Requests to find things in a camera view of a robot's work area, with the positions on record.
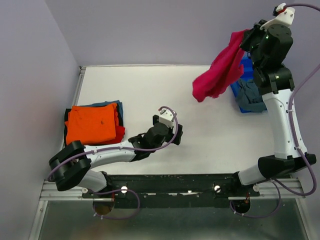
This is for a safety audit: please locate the magenta t shirt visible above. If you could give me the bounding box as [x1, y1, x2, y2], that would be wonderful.
[192, 30, 246, 103]

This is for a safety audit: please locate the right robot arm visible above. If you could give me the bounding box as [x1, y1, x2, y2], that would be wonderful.
[230, 20, 317, 196]

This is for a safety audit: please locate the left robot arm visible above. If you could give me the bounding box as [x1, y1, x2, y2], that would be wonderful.
[47, 115, 183, 198]

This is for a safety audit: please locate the blue plastic bin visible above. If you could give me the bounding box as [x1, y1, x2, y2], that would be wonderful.
[230, 55, 267, 114]

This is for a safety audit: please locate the red folded t shirt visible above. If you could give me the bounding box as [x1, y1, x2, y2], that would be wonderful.
[100, 110, 126, 145]

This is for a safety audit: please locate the teal folded t shirt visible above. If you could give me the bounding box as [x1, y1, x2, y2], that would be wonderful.
[88, 100, 124, 127]

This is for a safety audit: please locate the grey crumpled t shirt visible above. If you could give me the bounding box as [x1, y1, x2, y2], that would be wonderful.
[235, 79, 267, 113]

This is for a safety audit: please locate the orange folded t shirt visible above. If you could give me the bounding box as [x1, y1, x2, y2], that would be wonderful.
[65, 103, 118, 145]

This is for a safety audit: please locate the black folded t shirt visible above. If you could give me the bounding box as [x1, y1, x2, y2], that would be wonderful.
[63, 108, 72, 147]

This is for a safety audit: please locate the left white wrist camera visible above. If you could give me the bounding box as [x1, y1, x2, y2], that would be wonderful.
[158, 107, 177, 129]

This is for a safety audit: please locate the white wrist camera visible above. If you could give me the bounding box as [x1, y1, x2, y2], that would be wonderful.
[260, 3, 296, 31]
[158, 107, 177, 129]

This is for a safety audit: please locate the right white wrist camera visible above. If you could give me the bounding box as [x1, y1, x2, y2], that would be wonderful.
[260, 3, 296, 31]

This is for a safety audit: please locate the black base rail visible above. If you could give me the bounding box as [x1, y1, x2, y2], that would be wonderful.
[82, 173, 260, 209]

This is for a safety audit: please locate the aluminium frame profile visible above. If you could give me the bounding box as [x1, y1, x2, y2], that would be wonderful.
[39, 177, 116, 202]

